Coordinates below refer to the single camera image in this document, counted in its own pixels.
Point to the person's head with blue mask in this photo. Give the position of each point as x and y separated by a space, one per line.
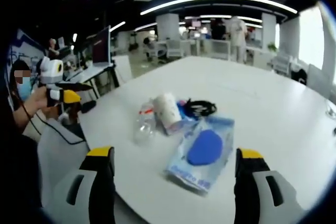
22 89

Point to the green potted plant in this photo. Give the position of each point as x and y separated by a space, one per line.
272 47

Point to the small blue packet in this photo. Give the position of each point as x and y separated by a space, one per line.
181 107

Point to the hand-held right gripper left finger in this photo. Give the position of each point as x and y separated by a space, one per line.
101 187

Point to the clear bag with blue pad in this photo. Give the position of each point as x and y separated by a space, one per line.
204 150

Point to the clear plastic bottle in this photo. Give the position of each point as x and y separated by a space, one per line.
144 127

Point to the white tabletop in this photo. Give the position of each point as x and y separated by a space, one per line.
262 119

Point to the person's left hand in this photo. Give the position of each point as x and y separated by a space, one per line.
40 99

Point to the clear glass object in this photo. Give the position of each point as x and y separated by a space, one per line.
331 111

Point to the small black object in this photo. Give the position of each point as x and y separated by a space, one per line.
88 106

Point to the person's dark clothed torso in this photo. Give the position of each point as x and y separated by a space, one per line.
15 161

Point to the blue wall poster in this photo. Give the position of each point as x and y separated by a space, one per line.
25 48

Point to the white paper cup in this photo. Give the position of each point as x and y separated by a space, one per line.
166 111

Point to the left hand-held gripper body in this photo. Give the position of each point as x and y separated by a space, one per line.
51 70

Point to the white office desk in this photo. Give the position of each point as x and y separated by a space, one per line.
86 73

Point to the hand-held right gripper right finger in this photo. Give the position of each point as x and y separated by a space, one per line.
249 187

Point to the black bag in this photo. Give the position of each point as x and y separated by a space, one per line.
299 77

